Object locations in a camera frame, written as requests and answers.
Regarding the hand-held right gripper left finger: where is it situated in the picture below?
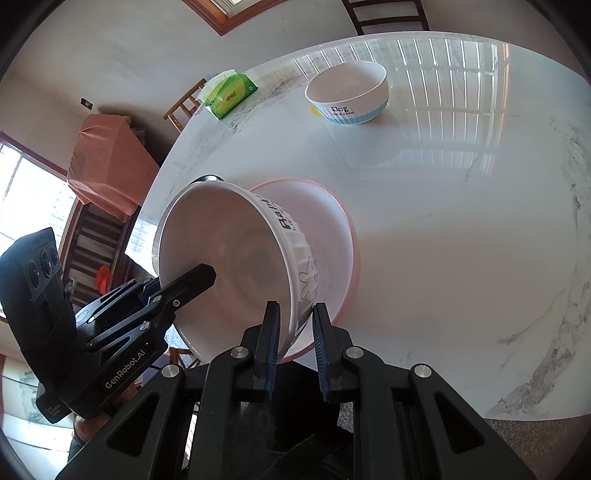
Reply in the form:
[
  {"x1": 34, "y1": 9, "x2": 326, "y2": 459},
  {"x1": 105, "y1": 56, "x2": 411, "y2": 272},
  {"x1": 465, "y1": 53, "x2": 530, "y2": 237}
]
[{"x1": 55, "y1": 300, "x2": 281, "y2": 480}]

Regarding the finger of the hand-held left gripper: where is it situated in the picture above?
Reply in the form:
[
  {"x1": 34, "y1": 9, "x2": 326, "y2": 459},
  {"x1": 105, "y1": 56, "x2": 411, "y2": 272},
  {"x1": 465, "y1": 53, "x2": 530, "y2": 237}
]
[
  {"x1": 75, "y1": 174, "x2": 223, "y2": 326},
  {"x1": 84, "y1": 264, "x2": 217, "y2": 354}
]

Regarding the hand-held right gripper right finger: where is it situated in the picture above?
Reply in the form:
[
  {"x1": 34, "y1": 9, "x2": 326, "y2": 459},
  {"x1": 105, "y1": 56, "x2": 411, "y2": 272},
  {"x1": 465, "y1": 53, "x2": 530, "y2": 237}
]
[{"x1": 311, "y1": 302, "x2": 536, "y2": 480}]

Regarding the white ribbed bowl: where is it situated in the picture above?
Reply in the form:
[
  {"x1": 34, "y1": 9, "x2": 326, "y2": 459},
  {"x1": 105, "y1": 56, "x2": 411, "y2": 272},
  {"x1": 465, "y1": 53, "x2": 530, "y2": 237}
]
[{"x1": 158, "y1": 181, "x2": 320, "y2": 365}]

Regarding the pink bowl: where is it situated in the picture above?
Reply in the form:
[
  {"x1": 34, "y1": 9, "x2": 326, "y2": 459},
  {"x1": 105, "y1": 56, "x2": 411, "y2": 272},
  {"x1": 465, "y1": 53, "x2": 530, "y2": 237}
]
[{"x1": 249, "y1": 178, "x2": 362, "y2": 363}]

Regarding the person's left hand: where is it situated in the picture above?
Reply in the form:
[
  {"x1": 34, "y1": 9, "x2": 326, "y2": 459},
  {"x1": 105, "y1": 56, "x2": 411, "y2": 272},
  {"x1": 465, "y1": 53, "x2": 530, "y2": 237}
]
[{"x1": 74, "y1": 394, "x2": 122, "y2": 446}]

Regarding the dark wooden bench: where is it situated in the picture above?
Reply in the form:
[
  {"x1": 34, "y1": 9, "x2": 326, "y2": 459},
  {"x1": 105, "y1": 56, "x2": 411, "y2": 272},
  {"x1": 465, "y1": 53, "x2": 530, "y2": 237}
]
[{"x1": 60, "y1": 203, "x2": 153, "y2": 296}]

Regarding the small wooden framed window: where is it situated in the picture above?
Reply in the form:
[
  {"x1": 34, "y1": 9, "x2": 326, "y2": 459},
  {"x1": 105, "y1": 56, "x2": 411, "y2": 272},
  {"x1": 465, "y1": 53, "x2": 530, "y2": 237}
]
[{"x1": 0, "y1": 131, "x2": 77, "y2": 245}]

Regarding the orange cloth cover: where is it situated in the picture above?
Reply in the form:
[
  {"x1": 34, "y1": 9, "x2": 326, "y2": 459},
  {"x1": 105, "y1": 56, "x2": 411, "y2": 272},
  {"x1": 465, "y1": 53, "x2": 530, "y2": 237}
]
[{"x1": 67, "y1": 113, "x2": 162, "y2": 217}]

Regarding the light wooden chair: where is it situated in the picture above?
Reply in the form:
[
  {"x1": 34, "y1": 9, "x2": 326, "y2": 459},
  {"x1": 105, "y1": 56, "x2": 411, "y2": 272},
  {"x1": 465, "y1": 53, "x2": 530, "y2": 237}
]
[{"x1": 163, "y1": 78, "x2": 208, "y2": 134}]

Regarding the green tissue pack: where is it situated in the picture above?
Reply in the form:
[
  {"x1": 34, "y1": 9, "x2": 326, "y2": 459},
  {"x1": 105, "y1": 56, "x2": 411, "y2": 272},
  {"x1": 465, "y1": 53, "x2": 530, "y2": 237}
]
[{"x1": 198, "y1": 69, "x2": 258, "y2": 121}]

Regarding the white bowl with blue band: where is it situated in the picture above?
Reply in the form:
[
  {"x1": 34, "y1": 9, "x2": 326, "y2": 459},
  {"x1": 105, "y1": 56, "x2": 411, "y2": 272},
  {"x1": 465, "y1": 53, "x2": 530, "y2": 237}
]
[{"x1": 305, "y1": 61, "x2": 389, "y2": 126}]

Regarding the large wooden framed window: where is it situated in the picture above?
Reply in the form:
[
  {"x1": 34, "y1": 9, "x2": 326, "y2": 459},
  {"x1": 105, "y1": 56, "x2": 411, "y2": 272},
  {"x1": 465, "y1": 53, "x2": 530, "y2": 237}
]
[{"x1": 182, "y1": 0, "x2": 269, "y2": 37}]

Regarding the dark wooden chair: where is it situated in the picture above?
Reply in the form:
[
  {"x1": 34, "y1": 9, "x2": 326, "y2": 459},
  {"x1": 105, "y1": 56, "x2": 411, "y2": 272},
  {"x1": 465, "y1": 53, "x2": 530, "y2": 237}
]
[{"x1": 342, "y1": 0, "x2": 428, "y2": 35}]

